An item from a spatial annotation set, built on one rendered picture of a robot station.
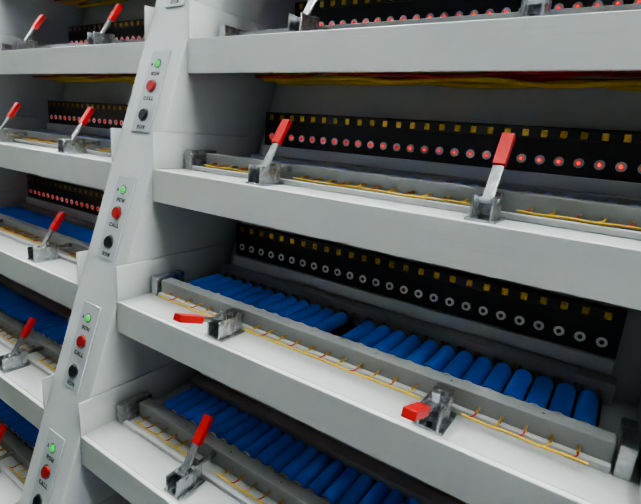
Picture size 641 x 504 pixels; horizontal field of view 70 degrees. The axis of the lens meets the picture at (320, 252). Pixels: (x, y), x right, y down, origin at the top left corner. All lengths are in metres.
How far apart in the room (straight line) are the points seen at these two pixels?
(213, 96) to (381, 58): 0.31
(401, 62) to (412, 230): 0.18
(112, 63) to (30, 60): 0.27
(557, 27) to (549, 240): 0.19
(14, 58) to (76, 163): 0.37
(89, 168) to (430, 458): 0.64
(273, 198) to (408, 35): 0.22
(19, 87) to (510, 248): 1.19
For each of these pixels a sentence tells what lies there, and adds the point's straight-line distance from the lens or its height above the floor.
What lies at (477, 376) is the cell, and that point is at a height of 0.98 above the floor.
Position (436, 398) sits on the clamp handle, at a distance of 0.44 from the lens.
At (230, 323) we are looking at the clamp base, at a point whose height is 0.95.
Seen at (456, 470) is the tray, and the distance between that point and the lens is 0.44.
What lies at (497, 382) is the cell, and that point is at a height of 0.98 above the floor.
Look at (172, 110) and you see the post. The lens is 0.71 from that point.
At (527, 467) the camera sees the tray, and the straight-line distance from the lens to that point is 0.44.
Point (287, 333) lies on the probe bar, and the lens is 0.55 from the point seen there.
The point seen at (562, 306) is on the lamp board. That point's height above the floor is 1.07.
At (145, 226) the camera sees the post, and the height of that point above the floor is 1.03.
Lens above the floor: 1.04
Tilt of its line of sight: 1 degrees up
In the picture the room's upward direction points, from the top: 15 degrees clockwise
